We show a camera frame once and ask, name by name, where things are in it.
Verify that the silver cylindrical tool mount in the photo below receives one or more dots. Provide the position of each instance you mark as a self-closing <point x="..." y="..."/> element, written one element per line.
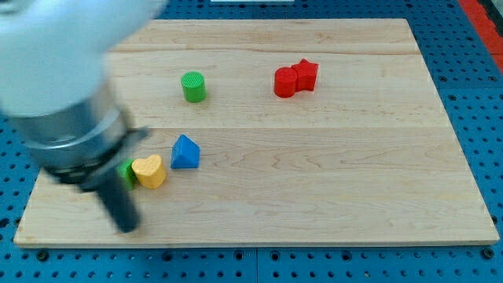
<point x="83" y="143"/>

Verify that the blue triangle block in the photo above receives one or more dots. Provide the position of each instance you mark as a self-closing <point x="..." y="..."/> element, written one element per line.
<point x="185" y="153"/>

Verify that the red tape strip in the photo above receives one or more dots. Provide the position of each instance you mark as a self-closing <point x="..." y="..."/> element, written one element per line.
<point x="487" y="22"/>

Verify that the green cylinder block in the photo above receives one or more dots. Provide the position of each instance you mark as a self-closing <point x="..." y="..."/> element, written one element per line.
<point x="193" y="87"/>

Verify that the wooden board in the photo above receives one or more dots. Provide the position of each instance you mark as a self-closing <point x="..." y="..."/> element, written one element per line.
<point x="367" y="159"/>

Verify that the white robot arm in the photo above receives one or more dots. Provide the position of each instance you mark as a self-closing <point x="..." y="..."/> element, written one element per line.
<point x="55" y="90"/>

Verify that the red cylinder block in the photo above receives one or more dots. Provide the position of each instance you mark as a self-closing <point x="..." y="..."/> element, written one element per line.
<point x="285" y="79"/>

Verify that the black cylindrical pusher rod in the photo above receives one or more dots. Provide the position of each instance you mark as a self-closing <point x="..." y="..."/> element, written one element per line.
<point x="115" y="197"/>

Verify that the red star block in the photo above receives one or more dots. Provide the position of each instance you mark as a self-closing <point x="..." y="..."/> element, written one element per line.
<point x="307" y="73"/>

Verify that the green block behind rod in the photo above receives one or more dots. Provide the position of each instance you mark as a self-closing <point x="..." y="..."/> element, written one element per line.
<point x="126" y="174"/>

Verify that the yellow heart block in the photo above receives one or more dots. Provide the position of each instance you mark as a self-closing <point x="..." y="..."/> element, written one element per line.
<point x="150" y="172"/>

